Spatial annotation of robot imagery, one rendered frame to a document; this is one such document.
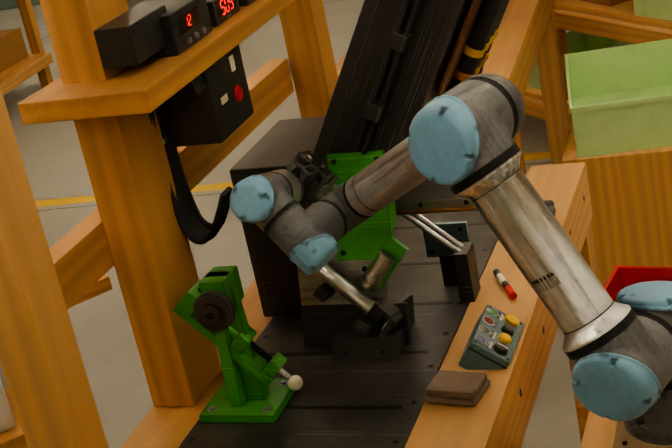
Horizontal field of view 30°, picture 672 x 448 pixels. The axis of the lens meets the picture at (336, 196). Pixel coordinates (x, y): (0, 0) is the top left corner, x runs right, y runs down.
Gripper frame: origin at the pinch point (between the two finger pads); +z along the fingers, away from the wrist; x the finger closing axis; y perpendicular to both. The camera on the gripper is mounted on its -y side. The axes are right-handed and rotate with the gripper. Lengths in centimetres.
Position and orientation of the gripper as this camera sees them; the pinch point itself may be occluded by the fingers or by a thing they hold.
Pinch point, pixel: (316, 185)
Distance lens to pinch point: 239.5
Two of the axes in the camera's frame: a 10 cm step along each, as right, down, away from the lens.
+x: -7.2, -6.7, 1.8
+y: 6.0, -7.3, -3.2
